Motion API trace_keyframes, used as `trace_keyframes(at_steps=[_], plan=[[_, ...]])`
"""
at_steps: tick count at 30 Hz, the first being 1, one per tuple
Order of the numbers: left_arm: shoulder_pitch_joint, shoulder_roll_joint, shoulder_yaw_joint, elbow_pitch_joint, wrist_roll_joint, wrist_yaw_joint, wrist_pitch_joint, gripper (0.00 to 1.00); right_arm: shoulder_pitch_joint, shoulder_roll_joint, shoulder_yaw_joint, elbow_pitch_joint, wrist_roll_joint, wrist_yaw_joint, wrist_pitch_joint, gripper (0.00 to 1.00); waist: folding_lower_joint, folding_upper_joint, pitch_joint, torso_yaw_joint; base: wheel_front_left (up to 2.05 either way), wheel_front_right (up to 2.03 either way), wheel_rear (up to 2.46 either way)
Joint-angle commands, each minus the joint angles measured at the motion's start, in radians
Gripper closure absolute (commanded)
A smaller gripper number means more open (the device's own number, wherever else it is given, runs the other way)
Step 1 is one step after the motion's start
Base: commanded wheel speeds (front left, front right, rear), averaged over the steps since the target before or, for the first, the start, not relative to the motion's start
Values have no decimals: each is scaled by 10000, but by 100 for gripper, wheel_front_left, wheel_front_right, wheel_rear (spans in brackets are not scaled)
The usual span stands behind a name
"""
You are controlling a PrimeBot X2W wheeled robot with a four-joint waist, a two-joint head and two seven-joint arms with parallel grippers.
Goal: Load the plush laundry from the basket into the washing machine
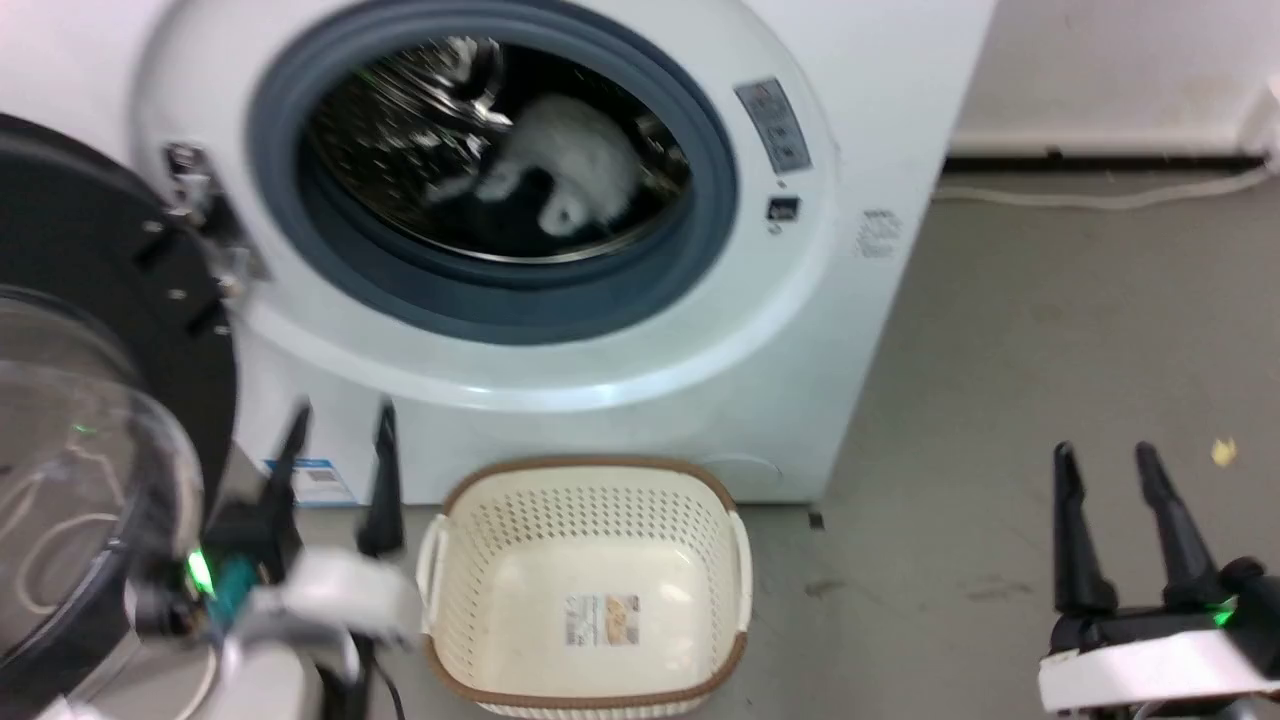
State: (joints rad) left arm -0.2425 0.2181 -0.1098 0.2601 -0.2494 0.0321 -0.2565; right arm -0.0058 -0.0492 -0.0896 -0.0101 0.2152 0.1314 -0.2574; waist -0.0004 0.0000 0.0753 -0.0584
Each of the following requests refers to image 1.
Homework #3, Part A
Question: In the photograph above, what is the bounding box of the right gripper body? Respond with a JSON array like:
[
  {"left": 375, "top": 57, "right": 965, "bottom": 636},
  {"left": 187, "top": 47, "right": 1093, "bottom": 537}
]
[{"left": 1037, "top": 556, "right": 1280, "bottom": 715}]

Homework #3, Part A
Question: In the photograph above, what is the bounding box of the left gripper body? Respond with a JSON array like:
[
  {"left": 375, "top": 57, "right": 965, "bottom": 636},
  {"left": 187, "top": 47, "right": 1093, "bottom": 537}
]
[{"left": 184, "top": 510, "right": 423, "bottom": 651}]

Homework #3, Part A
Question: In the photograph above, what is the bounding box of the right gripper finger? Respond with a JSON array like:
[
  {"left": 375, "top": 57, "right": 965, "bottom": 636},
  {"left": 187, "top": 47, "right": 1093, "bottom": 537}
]
[
  {"left": 1134, "top": 441, "right": 1227, "bottom": 607},
  {"left": 1052, "top": 441, "right": 1119, "bottom": 617}
]

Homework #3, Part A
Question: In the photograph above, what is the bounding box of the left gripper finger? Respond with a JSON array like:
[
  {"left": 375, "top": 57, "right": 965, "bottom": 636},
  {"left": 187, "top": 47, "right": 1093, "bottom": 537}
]
[
  {"left": 258, "top": 402, "right": 313, "bottom": 547},
  {"left": 358, "top": 399, "right": 407, "bottom": 558}
]

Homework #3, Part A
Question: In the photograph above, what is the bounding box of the cream laundry basket brown rim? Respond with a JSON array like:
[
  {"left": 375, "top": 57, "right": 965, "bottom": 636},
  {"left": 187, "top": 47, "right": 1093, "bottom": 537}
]
[{"left": 415, "top": 455, "right": 753, "bottom": 720}]

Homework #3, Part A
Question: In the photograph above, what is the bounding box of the paper sticker inside basket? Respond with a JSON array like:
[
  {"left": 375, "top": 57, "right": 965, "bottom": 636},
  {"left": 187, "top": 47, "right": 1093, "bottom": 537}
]
[{"left": 564, "top": 593, "right": 641, "bottom": 647}]

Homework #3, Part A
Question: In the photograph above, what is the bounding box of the white front-load washing machine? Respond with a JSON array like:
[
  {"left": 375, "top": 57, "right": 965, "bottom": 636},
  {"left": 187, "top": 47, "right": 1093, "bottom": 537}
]
[{"left": 0, "top": 0, "right": 1001, "bottom": 511}]

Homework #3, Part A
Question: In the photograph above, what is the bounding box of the black washing machine door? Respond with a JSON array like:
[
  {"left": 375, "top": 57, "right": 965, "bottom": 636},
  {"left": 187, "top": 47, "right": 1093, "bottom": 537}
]
[{"left": 0, "top": 112, "right": 241, "bottom": 720}]

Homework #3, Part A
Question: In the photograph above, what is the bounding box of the steel washing machine drum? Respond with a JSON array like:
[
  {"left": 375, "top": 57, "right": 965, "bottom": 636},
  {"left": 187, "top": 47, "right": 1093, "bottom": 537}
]
[{"left": 304, "top": 35, "right": 693, "bottom": 264}]

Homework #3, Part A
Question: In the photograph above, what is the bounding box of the blue energy label sticker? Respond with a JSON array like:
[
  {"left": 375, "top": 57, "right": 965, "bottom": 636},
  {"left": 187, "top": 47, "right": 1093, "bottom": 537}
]
[{"left": 262, "top": 457, "right": 359, "bottom": 508}]

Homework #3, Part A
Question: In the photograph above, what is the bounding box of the grey rubber door gasket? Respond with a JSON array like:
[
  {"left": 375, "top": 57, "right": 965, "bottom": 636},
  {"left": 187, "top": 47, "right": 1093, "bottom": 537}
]
[{"left": 247, "top": 3, "right": 741, "bottom": 347}]

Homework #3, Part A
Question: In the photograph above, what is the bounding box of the metal door hinge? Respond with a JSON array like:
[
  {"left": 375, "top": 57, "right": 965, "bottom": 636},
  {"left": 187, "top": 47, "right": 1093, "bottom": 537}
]
[{"left": 163, "top": 142, "right": 269, "bottom": 301}]

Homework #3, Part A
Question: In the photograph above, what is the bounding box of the round drain filter cover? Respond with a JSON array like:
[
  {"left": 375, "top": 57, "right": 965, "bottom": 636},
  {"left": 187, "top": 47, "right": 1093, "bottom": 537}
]
[{"left": 700, "top": 455, "right": 787, "bottom": 503}]

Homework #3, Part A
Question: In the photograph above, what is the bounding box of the white garment in drum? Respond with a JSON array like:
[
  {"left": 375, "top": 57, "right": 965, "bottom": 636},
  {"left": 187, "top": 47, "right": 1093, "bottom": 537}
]
[{"left": 430, "top": 92, "right": 646, "bottom": 239}]

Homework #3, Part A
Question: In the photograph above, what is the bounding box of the grey instruction sticker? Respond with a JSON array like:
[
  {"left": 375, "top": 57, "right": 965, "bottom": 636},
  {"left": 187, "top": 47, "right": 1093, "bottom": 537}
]
[{"left": 735, "top": 78, "right": 813, "bottom": 176}]

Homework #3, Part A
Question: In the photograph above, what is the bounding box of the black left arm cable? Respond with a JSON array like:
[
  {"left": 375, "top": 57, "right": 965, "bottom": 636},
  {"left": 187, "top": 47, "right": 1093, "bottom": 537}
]
[{"left": 352, "top": 636, "right": 409, "bottom": 720}]

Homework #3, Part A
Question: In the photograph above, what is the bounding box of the white floor cable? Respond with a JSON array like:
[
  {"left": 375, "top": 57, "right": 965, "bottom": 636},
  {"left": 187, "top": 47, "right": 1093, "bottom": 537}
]
[{"left": 932, "top": 158, "right": 1280, "bottom": 212}]

